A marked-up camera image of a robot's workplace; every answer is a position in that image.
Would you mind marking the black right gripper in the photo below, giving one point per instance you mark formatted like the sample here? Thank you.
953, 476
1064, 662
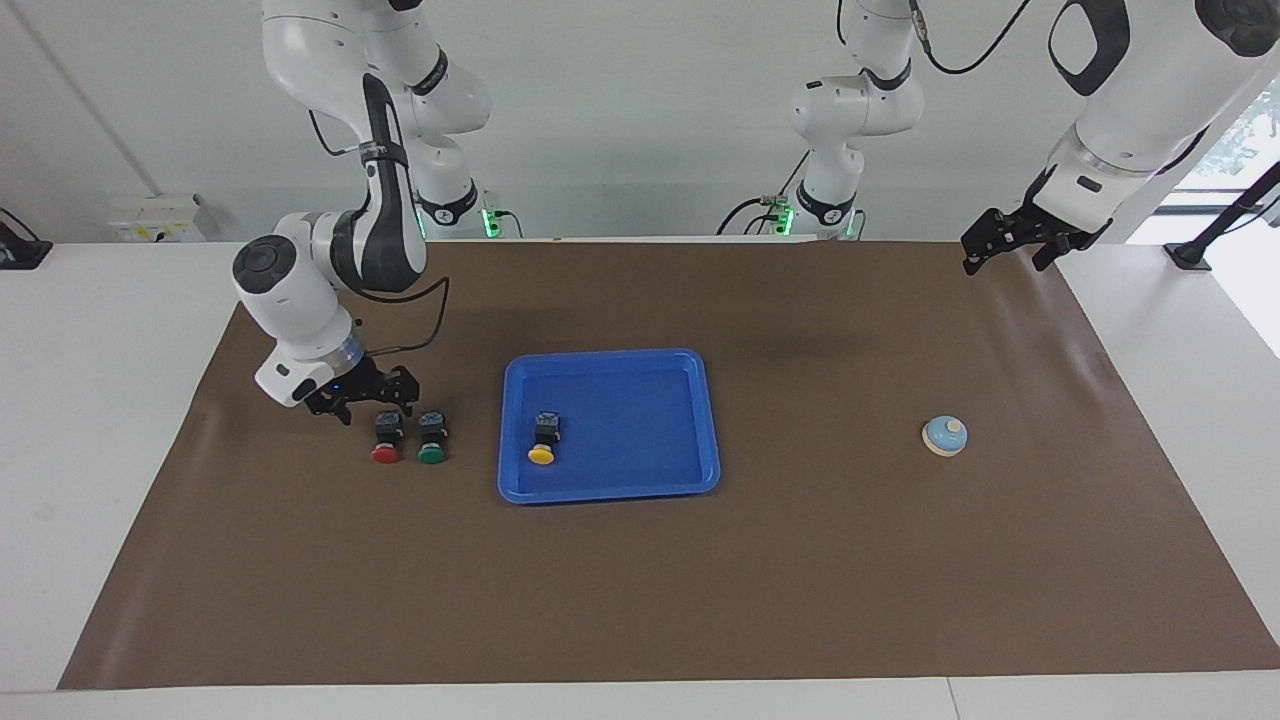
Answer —
355, 385

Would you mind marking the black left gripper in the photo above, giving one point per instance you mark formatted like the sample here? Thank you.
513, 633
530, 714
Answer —
1040, 228

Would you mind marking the red push button switch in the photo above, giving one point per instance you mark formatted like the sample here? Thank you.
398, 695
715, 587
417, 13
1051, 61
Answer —
384, 454

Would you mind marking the green push button switch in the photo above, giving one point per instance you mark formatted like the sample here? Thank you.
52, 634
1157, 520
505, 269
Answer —
431, 455

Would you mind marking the yellow push button switch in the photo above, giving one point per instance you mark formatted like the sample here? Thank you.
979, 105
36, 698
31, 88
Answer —
541, 454

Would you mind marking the light blue desk bell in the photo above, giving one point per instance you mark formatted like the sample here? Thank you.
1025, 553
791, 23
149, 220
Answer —
940, 435

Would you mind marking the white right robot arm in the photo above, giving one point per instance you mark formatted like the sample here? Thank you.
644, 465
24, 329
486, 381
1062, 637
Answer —
300, 290

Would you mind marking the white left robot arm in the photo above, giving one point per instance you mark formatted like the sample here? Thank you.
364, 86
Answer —
1140, 110

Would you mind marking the blue plastic tray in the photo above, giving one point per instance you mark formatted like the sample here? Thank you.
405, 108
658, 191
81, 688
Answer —
640, 410

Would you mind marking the bright window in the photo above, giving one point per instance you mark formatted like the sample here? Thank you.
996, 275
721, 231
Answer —
1235, 140

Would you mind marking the brown table mat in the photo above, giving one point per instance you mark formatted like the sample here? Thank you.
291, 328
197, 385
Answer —
640, 580

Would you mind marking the black camera stand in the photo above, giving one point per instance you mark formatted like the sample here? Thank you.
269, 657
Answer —
1225, 215

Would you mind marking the white wall outlet box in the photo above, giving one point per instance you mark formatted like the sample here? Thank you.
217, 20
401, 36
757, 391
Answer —
150, 222

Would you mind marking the black clamp mount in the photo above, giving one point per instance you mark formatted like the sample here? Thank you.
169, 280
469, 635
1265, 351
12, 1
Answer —
18, 250

